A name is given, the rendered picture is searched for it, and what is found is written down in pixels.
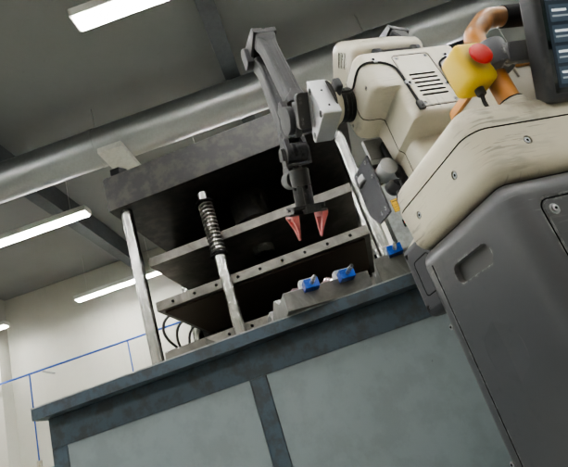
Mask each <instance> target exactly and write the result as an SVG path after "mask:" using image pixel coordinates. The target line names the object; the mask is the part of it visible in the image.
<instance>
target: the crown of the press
mask: <svg viewBox="0 0 568 467"><path fill-rule="evenodd" d="M302 134H303V135H304V136H305V138H306V141H307V144H308V146H309V150H310V154H311V160H312V163H310V164H306V165H302V166H301V167H302V168H305V167H307V168H309V177H310V182H311V187H312V193H313V196H315V195H318V194H321V193H323V192H326V191H328V190H331V189H334V188H336V187H338V186H341V185H343V184H346V183H349V179H348V177H347V174H346V172H345V169H344V167H343V164H342V162H341V160H340V157H339V156H338V153H337V151H336V148H335V146H334V142H333V140H331V141H324V142H319V143H315V142H314V140H313V135H312V133H302ZM278 141H279V138H278V132H277V129H276V126H275V123H274V120H273V117H272V115H271V113H270V114H267V115H265V116H262V117H260V118H257V119H255V120H252V121H249V122H247V123H244V124H242V125H239V126H237V127H234V128H232V129H230V130H228V131H225V132H223V133H219V134H216V135H214V136H211V137H209V138H207V139H204V140H202V141H199V142H197V143H194V144H192V145H189V146H186V147H184V148H181V149H179V150H176V151H174V152H171V153H169V154H167V155H165V156H162V157H160V158H156V159H153V160H150V161H148V162H146V163H144V164H141V165H139V166H136V167H134V168H131V169H129V170H127V169H124V168H120V167H117V168H115V169H113V170H110V177H108V178H106V179H104V180H103V184H104V188H105V193H106V198H107V207H108V211H109V212H110V213H111V214H113V215H114V216H115V217H117V218H118V219H120V220H121V221H122V218H121V214H120V212H121V211H122V210H124V209H126V208H130V209H131V210H132V211H133V217H134V221H135V226H136V231H137V232H138V233H139V234H141V235H143V236H144V237H146V238H147V239H148V240H150V241H151V242H153V243H154V244H156V245H157V246H159V247H160V248H162V249H163V250H165V251H166V252H168V251H170V250H173V249H174V248H177V247H180V246H184V245H187V244H189V243H192V242H194V241H196V240H199V239H201V238H204V237H207V236H206V232H205V228H204V225H203V223H202V222H203V221H202V220H201V216H200V213H199V209H198V206H197V205H196V202H197V201H198V198H197V194H198V193H200V192H204V191H205V192H208V197H210V198H212V199H213V204H212V206H213V207H214V209H215V211H214V212H215V213H216V217H217V221H218V224H219V228H220V231H223V230H226V229H228V228H231V227H234V226H235V225H238V224H241V223H243V222H246V221H250V220H253V219H255V218H257V217H260V216H262V215H265V214H268V213H270V212H273V211H275V210H277V209H280V208H284V207H287V206H289V205H292V204H295V200H294V195H293V190H287V189H285V188H284V187H283V185H282V182H281V180H282V176H283V175H284V174H283V164H282V163H280V159H279V149H280V145H279V142H278ZM253 253H254V256H255V259H265V258H267V257H269V256H271V255H273V254H274V253H275V248H274V245H273V243H272V242H265V243H261V244H259V245H257V246H254V247H253Z"/></svg>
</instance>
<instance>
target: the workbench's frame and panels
mask: <svg viewBox="0 0 568 467"><path fill-rule="evenodd" d="M450 324H451V322H450V320H449V318H448V315H447V314H443V315H440V316H435V317H434V316H432V315H430V314H429V312H428V310H427V308H426V306H425V304H424V302H423V298H422V296H421V294H420V291H419V289H418V287H417V284H416V283H415V281H414V278H413V276H412V274H411V273H410V274H407V275H404V276H401V277H398V278H397V279H394V280H391V281H388V282H386V283H383V284H378V285H376V286H374V287H371V288H368V289H365V290H363V291H360V292H358V293H355V294H352V295H350V296H347V297H342V298H340V299H337V300H335V301H332V302H330V303H327V304H324V305H321V306H319V307H317V308H314V309H309V310H307V311H304V312H301V313H298V314H296V315H294V316H291V317H288V318H285V319H283V320H280V321H278V322H273V323H271V324H268V325H265V326H262V327H260V328H258V329H255V330H252V331H249V332H247V333H244V334H240V335H238V336H235V337H232V338H229V339H226V340H224V341H221V342H219V343H216V344H214V345H211V346H208V347H203V348H201V349H199V350H196V351H193V352H191V353H188V354H185V355H182V356H181V357H178V358H175V359H172V360H168V361H165V362H162V363H160V364H158V365H155V366H152V367H149V368H146V369H144V370H141V371H139V372H135V373H132V374H129V375H126V376H123V377H121V378H119V379H116V380H113V381H111V382H108V383H105V384H102V385H99V386H96V387H93V388H90V389H88V390H85V391H82V392H80V393H77V394H75V395H72V396H69V397H66V398H62V399H60V400H57V401H55V402H52V403H49V404H46V405H43V406H42V407H39V408H36V409H33V410H31V413H32V421H33V422H43V421H48V422H49V430H50V437H51V445H52V450H53V458H54V465H55V467H511V466H510V461H512V460H511V457H510V454H509V452H508V450H507V449H506V446H505V444H504V442H503V440H502V437H501V435H500V433H499V429H498V428H497V426H496V424H495V421H494V419H493V417H492V415H491V412H490V410H489V408H488V406H487V404H486V401H485V398H484V396H483V394H482V392H481V389H480V387H479V385H478V383H477V381H476V379H475V377H474V375H473V371H472V369H471V367H470V364H469V362H468V360H467V359H466V356H465V354H464V352H463V350H462V347H461V344H460V342H459V339H458V337H457V336H456V334H455V331H454V329H453V330H450V329H449V325H450Z"/></svg>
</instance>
